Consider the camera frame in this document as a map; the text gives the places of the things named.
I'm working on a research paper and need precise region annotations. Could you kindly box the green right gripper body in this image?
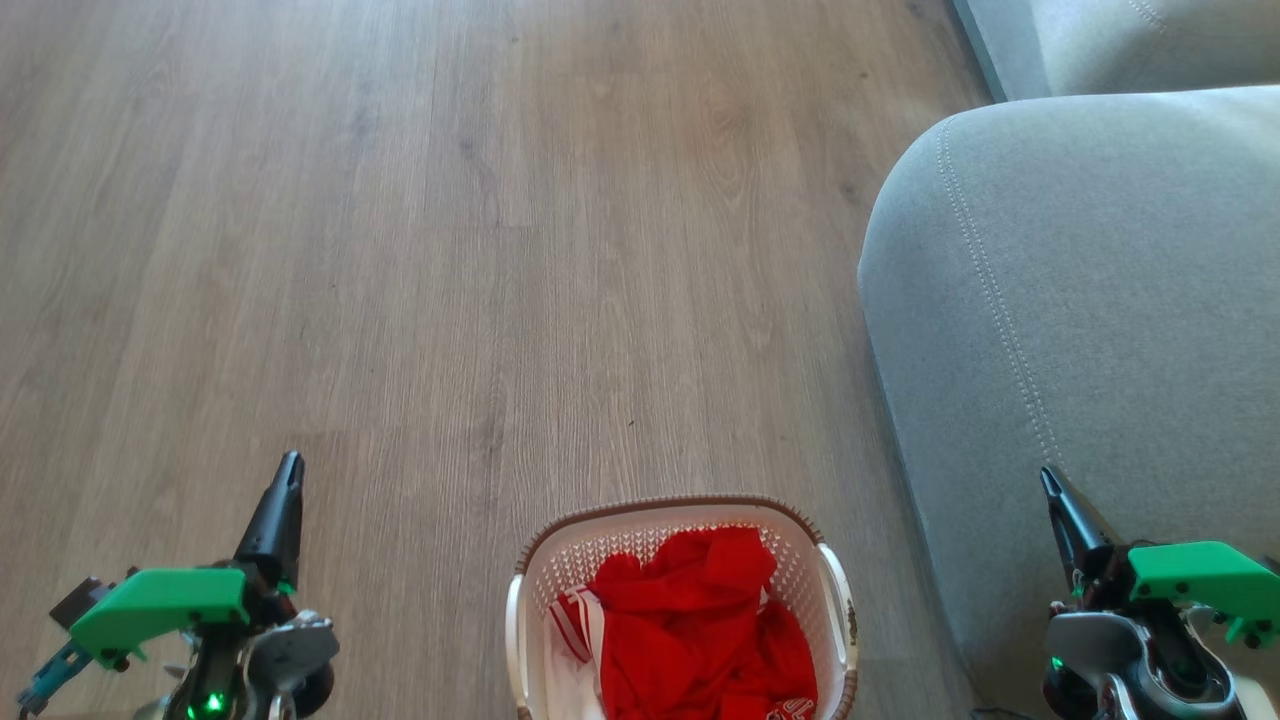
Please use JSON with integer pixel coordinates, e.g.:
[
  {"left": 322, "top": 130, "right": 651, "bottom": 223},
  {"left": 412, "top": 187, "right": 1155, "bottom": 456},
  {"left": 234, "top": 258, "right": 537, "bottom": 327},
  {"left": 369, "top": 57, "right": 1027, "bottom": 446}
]
[{"left": 1075, "top": 541, "right": 1280, "bottom": 649}]

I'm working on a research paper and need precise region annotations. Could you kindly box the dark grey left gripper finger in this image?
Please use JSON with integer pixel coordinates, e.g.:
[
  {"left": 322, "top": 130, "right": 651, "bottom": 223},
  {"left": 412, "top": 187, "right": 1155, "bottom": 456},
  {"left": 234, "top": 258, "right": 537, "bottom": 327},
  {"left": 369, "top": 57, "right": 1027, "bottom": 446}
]
[{"left": 232, "top": 451, "right": 305, "bottom": 593}]

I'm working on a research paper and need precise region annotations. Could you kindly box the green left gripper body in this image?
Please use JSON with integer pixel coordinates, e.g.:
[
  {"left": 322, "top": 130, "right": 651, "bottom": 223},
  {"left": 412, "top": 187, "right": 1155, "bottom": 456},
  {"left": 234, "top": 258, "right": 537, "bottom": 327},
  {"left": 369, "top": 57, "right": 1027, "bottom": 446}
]
[{"left": 68, "top": 566, "right": 298, "bottom": 669}]

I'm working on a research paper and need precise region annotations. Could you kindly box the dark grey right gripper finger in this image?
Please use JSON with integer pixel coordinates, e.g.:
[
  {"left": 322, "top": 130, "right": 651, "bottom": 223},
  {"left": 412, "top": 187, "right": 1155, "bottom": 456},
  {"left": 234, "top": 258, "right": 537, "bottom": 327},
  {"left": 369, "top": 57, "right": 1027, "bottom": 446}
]
[{"left": 1039, "top": 465, "right": 1117, "bottom": 591}]

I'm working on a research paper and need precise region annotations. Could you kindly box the white brown-rimmed laundry basket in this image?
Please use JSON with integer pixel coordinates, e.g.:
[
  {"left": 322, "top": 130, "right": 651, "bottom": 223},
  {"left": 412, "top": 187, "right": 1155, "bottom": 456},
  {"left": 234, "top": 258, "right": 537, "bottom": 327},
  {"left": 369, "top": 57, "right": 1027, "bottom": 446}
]
[{"left": 505, "top": 495, "right": 859, "bottom": 720}]

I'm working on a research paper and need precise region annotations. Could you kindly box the grey fabric sofa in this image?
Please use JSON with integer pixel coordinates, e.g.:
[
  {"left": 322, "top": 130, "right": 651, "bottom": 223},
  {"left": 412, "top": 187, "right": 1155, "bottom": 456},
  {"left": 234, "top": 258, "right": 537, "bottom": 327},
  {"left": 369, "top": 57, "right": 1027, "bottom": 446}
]
[{"left": 858, "top": 85, "right": 1280, "bottom": 720}]

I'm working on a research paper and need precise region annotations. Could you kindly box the white red-striped garment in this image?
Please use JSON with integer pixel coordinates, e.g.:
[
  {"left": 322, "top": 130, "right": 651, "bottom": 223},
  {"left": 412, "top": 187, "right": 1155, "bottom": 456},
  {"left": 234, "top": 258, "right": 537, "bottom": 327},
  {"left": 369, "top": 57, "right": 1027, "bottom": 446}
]
[{"left": 545, "top": 587, "right": 608, "bottom": 720}]

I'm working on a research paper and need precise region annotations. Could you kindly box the red garment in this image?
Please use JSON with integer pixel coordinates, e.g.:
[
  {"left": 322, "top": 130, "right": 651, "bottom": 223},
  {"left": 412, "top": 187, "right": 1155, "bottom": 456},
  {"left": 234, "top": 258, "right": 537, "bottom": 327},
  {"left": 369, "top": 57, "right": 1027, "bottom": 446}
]
[{"left": 590, "top": 527, "right": 819, "bottom": 720}]

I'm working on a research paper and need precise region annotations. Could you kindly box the grey fabric sofa seat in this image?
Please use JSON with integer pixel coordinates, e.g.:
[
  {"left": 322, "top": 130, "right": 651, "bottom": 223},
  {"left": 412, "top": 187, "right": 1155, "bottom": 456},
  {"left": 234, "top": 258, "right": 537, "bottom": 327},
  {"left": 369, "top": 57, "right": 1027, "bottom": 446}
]
[{"left": 950, "top": 0, "right": 1280, "bottom": 102}]

